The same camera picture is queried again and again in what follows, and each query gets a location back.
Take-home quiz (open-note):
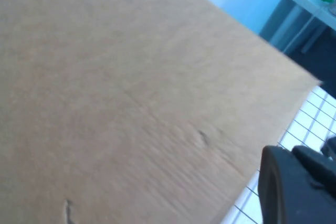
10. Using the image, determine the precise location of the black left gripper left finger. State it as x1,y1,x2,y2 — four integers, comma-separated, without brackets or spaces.
257,145,336,224

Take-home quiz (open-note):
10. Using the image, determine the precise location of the brown cardboard box sleeve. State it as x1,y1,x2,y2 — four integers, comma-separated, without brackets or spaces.
0,0,325,224

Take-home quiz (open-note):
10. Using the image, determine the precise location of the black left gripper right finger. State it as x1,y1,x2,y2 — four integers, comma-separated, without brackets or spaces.
292,144,336,197

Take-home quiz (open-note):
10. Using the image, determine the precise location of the dark background furniture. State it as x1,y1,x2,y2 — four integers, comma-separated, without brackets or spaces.
259,0,336,90

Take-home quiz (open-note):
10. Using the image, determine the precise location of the white black-grid tablecloth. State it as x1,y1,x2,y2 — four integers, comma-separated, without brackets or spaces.
215,84,336,224

